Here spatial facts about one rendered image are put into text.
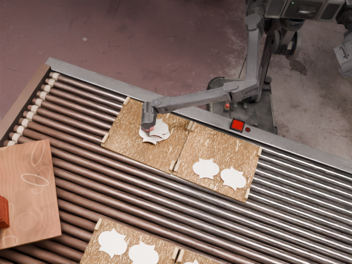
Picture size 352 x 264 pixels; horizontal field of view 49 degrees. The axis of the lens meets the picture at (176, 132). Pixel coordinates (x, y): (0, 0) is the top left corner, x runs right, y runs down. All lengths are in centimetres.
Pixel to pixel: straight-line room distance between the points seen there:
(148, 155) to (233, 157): 47
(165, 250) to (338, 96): 254
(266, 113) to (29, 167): 196
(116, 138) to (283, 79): 211
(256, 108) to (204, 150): 118
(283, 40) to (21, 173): 158
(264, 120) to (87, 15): 203
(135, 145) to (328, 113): 214
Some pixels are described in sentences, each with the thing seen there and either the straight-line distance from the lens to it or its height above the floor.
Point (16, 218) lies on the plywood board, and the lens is 193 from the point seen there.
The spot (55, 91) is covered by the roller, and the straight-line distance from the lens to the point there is 236.
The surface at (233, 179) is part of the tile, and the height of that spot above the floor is 95.
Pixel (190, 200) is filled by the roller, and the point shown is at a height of 92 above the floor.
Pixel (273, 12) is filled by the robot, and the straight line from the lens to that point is 219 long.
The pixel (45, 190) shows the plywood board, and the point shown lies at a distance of 194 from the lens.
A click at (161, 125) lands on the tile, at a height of 99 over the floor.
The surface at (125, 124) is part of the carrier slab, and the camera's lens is 218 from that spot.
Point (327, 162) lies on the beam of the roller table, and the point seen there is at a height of 91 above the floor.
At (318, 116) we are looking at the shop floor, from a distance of 371.
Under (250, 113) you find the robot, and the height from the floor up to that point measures 26.
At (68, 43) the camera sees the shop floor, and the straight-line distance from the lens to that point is 384.
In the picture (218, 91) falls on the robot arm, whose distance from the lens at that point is 182.
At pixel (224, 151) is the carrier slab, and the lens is 216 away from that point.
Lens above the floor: 281
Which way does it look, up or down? 60 degrees down
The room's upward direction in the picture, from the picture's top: 12 degrees clockwise
